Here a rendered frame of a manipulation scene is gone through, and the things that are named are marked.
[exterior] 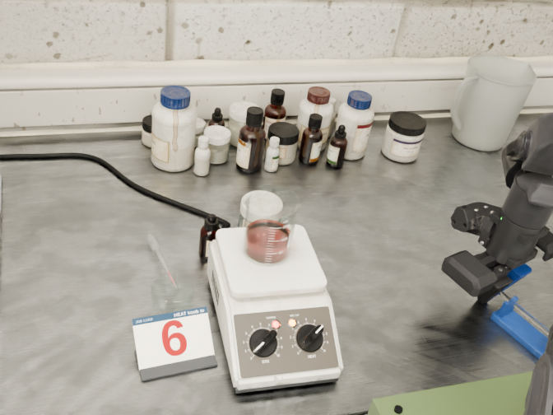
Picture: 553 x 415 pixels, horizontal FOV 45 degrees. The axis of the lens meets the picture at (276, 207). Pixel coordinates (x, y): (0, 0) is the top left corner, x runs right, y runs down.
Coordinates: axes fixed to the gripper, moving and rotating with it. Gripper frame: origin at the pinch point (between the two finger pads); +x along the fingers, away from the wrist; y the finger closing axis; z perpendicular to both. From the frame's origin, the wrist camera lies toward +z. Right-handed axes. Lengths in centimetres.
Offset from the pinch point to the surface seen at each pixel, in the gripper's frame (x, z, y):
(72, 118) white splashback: 2, 64, 34
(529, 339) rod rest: 2.3, -8.6, 1.1
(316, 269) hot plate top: -4.8, 9.6, 24.8
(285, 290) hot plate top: -4.6, 8.6, 30.1
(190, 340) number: 2.5, 12.2, 40.3
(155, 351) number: 2.9, 12.9, 44.4
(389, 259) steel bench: 3.9, 12.9, 6.1
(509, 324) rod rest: 2.3, -5.4, 1.2
